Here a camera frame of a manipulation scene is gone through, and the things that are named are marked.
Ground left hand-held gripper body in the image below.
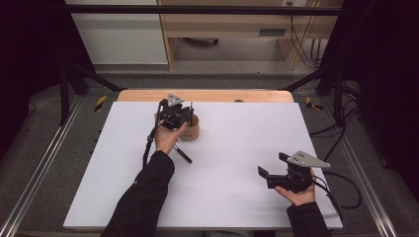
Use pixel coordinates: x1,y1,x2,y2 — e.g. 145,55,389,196
157,93,191,131

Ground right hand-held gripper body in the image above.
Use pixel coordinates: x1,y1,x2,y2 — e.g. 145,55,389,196
266,150,332,194

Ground brown cup with animal figure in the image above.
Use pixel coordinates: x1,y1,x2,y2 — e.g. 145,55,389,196
179,114,201,142

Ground black makeup brush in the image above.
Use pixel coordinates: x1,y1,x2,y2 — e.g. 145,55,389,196
173,144,194,165

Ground person's right hand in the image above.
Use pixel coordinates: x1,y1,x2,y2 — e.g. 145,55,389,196
275,168,317,207

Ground person's left hand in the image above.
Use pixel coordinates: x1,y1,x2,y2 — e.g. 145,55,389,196
153,113,188,156

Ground white board sheet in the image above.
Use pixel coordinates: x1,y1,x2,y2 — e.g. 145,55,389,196
62,101,344,230

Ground yellow black striped tape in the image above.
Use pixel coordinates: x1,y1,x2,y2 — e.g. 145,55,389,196
94,94,108,113
304,96,324,112

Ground black metal stand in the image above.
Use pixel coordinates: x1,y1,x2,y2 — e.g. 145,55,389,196
58,62,127,126
280,63,345,124

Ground white cabinet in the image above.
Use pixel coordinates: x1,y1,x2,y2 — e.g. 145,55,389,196
64,0,169,65

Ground light wooden desk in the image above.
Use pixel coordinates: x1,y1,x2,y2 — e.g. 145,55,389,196
157,0,345,71

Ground black curtain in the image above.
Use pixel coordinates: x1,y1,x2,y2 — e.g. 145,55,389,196
320,0,419,192
0,0,97,159

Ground right hand-held gripper cable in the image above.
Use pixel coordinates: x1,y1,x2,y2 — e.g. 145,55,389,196
310,170,363,221

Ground black floor cables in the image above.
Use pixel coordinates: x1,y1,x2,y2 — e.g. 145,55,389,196
309,82,362,162

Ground aluminium rail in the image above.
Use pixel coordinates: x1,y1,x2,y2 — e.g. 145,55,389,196
320,97,399,237
0,95,85,237

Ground black horizontal frame bar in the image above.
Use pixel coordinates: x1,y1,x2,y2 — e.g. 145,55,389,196
65,4,344,17

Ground hanging black cables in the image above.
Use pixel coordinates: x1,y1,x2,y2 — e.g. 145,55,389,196
286,1,322,70

